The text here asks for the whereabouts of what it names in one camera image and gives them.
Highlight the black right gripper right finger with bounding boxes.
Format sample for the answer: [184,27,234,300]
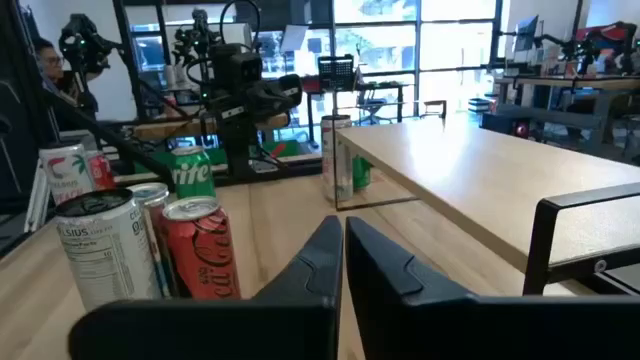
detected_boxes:
[345,215,640,360]

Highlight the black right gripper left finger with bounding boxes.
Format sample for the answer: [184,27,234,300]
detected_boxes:
[68,215,344,360]

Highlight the red black Coca-Cola can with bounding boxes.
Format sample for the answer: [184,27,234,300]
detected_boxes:
[161,195,242,301]

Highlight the green Sprite can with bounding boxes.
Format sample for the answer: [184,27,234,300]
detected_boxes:
[169,145,217,200]
[352,154,374,191]

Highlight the blue slim beverage can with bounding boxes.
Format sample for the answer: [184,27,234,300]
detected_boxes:
[127,182,179,299]

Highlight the wooden shelf black metal legs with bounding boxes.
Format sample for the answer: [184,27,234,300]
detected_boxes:
[332,99,640,296]

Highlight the green floor mat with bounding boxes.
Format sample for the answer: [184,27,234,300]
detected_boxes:
[134,139,301,174]

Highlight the background office chair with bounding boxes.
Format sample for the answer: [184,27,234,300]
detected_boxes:
[357,87,396,126]

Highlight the wooden background table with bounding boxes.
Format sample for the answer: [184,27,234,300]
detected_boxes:
[133,113,292,142]

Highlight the person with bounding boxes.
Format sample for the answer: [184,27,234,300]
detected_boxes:
[29,37,101,131]

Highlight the white aluminium profile bar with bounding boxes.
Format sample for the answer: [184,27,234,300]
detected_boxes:
[24,159,52,234]

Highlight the background computer monitor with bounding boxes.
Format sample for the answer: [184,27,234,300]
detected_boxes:
[513,14,540,54]

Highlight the background work desk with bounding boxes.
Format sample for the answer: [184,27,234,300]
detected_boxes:
[494,73,640,151]

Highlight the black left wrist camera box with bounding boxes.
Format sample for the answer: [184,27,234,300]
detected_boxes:
[214,43,264,91]

